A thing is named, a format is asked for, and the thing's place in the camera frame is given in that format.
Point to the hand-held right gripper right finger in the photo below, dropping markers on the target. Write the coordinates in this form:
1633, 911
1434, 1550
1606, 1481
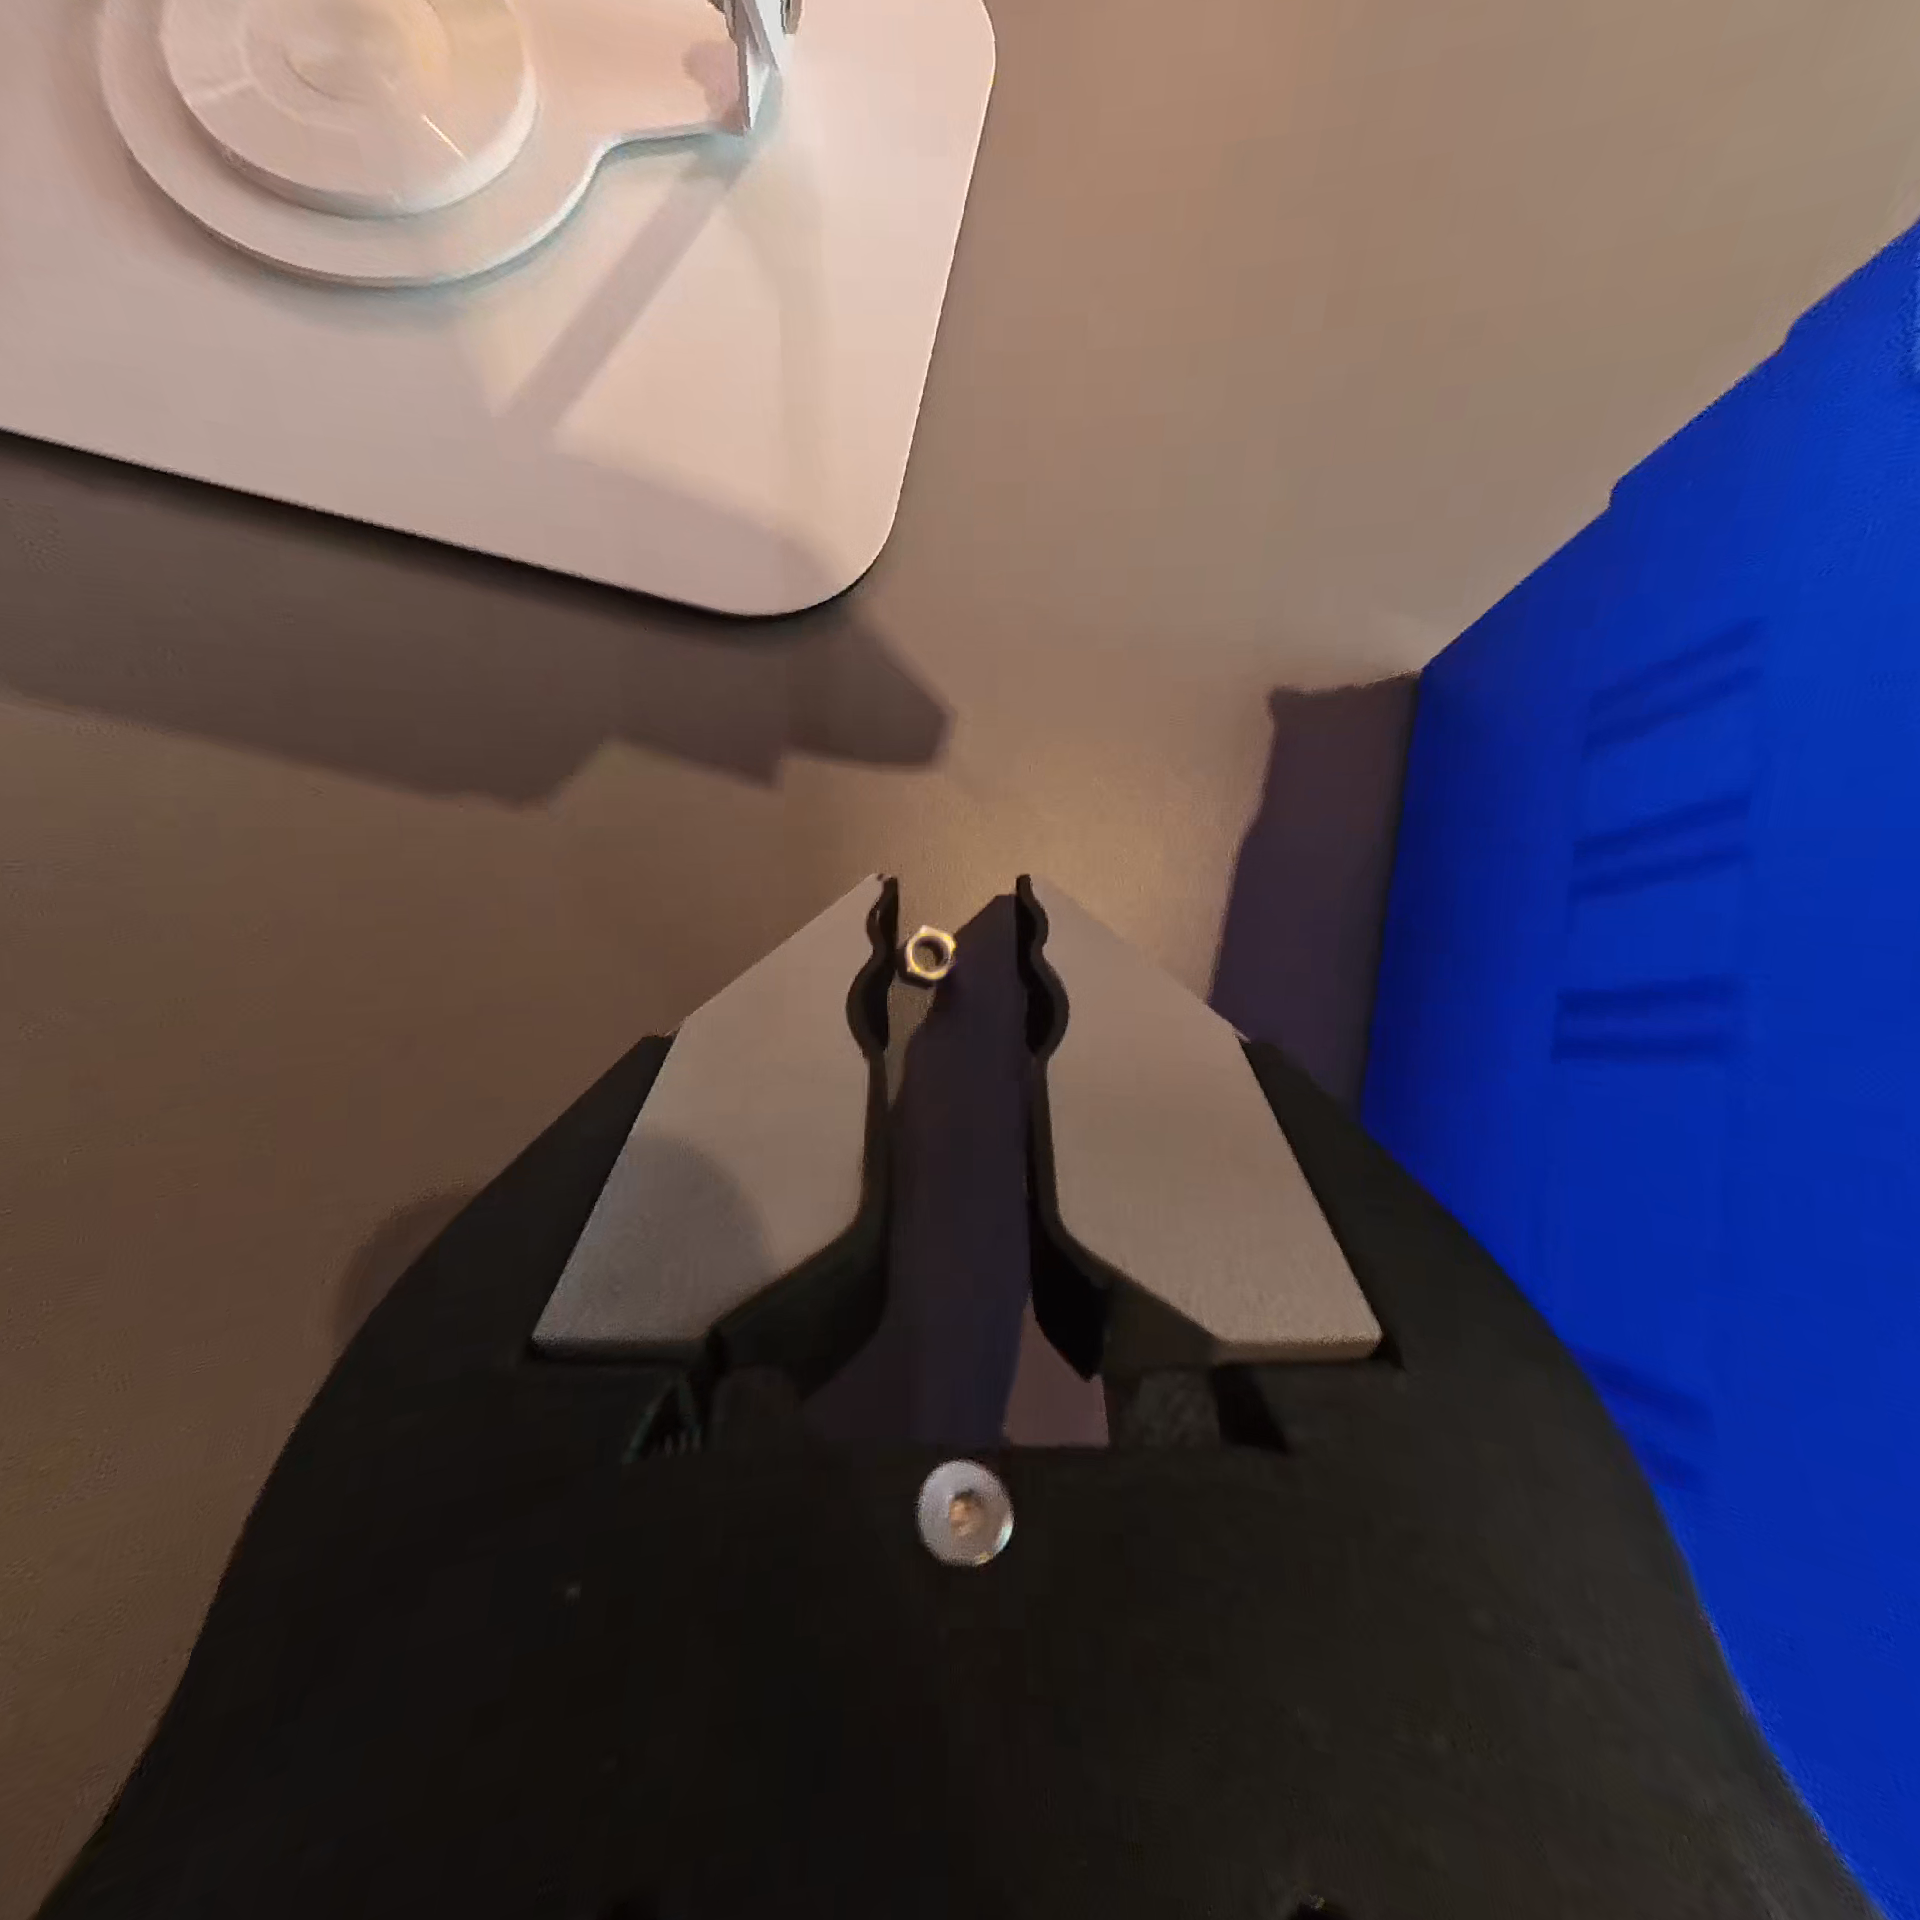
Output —
1185, 1171

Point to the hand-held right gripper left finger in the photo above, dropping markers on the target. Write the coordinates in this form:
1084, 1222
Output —
721, 1171

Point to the small steel hex nut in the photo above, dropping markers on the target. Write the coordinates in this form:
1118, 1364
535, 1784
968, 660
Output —
927, 954

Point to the blue plastic box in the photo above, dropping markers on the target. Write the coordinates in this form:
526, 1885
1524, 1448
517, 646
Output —
1725, 901

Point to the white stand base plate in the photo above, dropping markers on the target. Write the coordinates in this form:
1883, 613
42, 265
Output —
674, 449

